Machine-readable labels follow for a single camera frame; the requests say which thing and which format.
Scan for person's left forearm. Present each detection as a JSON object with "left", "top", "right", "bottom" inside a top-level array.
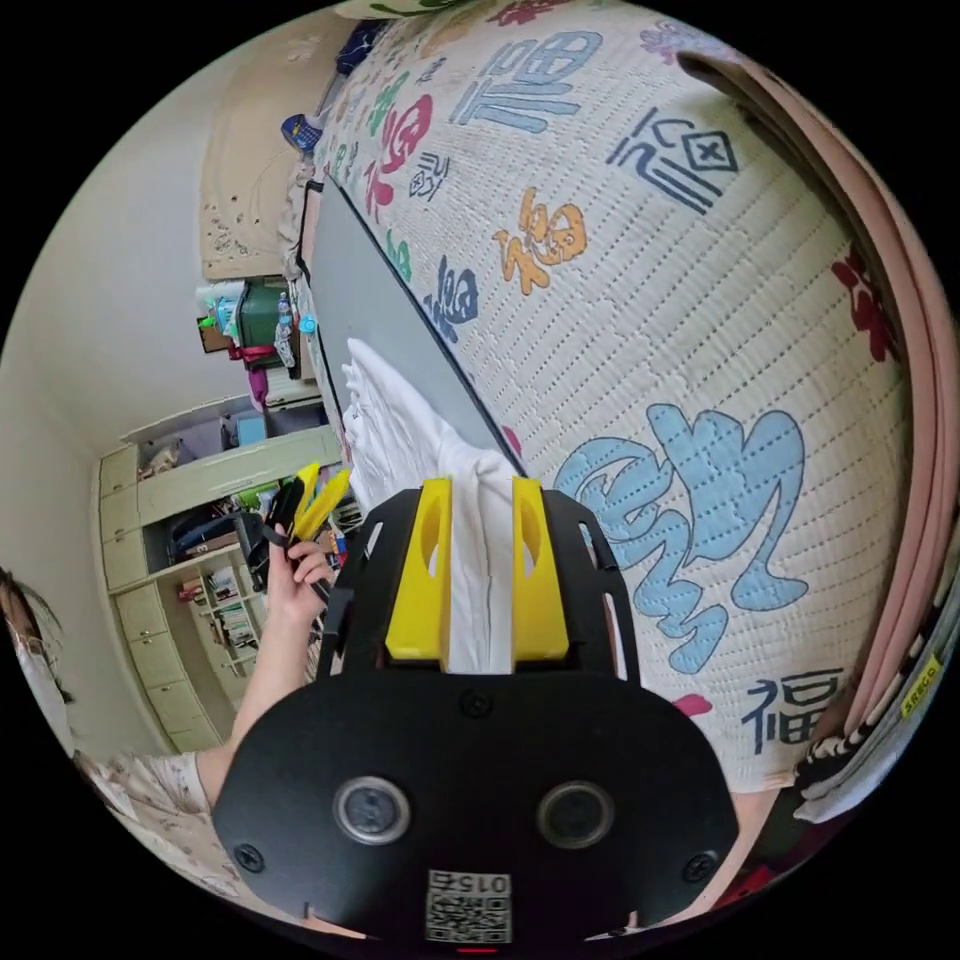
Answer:
[{"left": 196, "top": 611, "right": 318, "bottom": 798}]

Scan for pale green cupboard with shelves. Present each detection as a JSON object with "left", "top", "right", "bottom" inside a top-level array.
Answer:
[{"left": 95, "top": 423, "right": 363, "bottom": 755}]

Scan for pile of clothes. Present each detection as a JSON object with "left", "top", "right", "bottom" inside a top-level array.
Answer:
[{"left": 674, "top": 48, "right": 960, "bottom": 826}]

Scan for person's left hand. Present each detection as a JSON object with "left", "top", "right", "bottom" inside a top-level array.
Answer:
[{"left": 265, "top": 539, "right": 337, "bottom": 633}]

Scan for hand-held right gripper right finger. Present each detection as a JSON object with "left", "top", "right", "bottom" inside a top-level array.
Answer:
[{"left": 512, "top": 476, "right": 572, "bottom": 662}]

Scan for white long sleeve shirt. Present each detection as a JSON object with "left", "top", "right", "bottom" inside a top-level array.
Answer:
[{"left": 341, "top": 337, "right": 528, "bottom": 674}]

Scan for person's body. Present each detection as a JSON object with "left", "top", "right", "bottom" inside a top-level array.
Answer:
[{"left": 0, "top": 566, "right": 250, "bottom": 905}]

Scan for bed with printed quilt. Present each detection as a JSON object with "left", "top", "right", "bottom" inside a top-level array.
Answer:
[{"left": 311, "top": 0, "right": 939, "bottom": 796}]

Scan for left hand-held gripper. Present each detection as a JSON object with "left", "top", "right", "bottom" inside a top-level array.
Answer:
[{"left": 235, "top": 462, "right": 353, "bottom": 603}]

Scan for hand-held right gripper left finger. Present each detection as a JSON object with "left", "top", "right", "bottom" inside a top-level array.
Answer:
[{"left": 385, "top": 477, "right": 454, "bottom": 662}]

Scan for grey flat folding board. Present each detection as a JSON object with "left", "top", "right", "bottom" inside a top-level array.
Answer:
[{"left": 298, "top": 173, "right": 528, "bottom": 481}]

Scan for green storage box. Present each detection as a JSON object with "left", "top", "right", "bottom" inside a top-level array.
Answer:
[{"left": 223, "top": 280, "right": 292, "bottom": 355}]

